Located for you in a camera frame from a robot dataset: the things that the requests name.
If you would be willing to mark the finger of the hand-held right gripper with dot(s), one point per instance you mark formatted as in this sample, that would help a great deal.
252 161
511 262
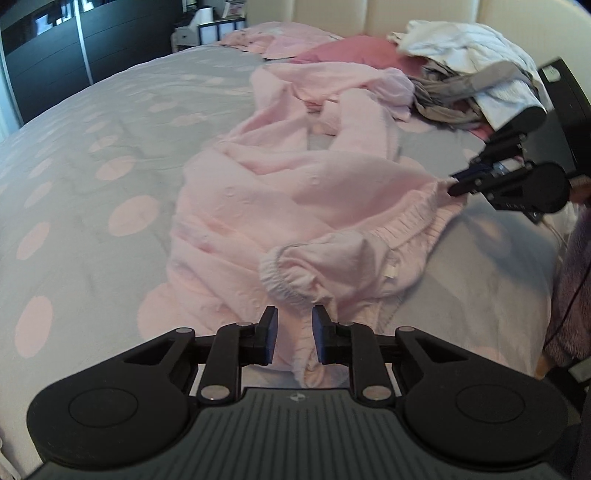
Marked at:
485 185
503 145

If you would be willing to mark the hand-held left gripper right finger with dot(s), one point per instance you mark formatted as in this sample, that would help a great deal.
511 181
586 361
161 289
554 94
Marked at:
318 334

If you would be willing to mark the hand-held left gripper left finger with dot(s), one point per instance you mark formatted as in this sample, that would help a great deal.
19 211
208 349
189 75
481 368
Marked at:
272 334

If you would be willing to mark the pink fleece pants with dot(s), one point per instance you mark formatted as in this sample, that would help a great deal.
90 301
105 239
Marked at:
277 194

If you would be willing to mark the person's right forearm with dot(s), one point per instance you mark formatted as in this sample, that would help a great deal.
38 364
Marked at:
575 277

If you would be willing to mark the white garment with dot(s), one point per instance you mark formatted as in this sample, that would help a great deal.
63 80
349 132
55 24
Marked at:
461 41

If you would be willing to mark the magenta pink cloth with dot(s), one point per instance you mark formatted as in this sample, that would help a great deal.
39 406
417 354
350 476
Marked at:
360 53

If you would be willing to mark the beige padded headboard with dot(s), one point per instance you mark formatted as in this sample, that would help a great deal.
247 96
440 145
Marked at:
332 14

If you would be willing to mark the pink garment near headboard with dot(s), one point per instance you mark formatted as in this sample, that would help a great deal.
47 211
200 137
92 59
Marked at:
286 44

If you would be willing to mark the grey polka-dot duvet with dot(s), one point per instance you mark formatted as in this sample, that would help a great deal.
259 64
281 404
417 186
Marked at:
92 138

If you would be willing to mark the white nightstand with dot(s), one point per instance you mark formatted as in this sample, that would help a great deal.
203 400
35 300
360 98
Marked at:
217 31

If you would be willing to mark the white box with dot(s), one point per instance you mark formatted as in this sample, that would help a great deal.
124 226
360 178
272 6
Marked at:
201 17

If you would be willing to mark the black wardrobe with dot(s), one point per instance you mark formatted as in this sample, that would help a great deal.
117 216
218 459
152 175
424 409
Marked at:
115 37

